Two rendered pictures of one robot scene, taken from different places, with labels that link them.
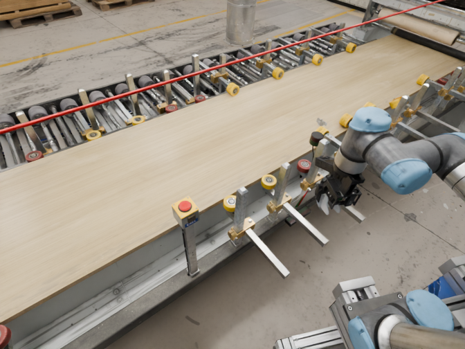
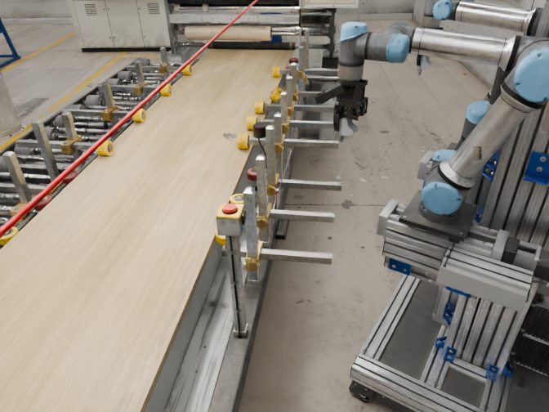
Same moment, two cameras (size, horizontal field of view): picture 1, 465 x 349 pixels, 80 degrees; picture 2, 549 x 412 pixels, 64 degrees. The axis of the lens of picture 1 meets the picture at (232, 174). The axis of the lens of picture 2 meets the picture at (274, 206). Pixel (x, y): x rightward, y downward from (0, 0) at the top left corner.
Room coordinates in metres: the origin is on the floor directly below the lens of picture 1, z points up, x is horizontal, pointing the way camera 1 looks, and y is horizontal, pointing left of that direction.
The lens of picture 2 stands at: (-0.32, 0.75, 1.93)
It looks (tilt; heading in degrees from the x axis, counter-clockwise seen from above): 33 degrees down; 319
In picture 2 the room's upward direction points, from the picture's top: 1 degrees counter-clockwise
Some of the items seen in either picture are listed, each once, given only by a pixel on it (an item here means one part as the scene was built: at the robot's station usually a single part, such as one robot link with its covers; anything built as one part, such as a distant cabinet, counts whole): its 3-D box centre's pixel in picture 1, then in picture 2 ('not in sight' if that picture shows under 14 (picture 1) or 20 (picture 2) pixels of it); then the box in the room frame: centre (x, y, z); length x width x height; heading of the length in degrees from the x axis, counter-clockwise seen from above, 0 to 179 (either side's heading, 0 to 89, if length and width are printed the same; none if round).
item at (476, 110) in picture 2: not in sight; (480, 119); (0.39, -1.02, 1.21); 0.13 x 0.12 x 0.14; 98
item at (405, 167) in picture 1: (402, 163); (388, 46); (0.42, -0.35, 1.61); 0.11 x 0.11 x 0.08; 23
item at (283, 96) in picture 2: not in sight; (284, 133); (1.37, -0.81, 0.90); 0.03 x 0.03 x 0.48; 40
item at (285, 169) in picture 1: (277, 197); (262, 206); (0.89, -0.24, 0.90); 0.03 x 0.03 x 0.48; 40
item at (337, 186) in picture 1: (342, 182); (350, 97); (0.50, -0.29, 1.46); 0.09 x 0.08 x 0.12; 16
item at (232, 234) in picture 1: (241, 229); (253, 256); (0.74, -0.06, 0.81); 0.13 x 0.06 x 0.05; 130
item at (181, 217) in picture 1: (185, 212); (230, 221); (0.56, 0.15, 1.18); 0.07 x 0.07 x 0.08; 40
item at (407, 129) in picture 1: (401, 125); (298, 107); (1.51, -1.07, 0.95); 0.50 x 0.04 x 0.04; 40
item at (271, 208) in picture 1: (279, 203); (264, 215); (0.90, -0.25, 0.84); 0.13 x 0.06 x 0.05; 130
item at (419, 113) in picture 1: (430, 118); (312, 94); (1.62, -1.30, 0.95); 0.36 x 0.03 x 0.03; 40
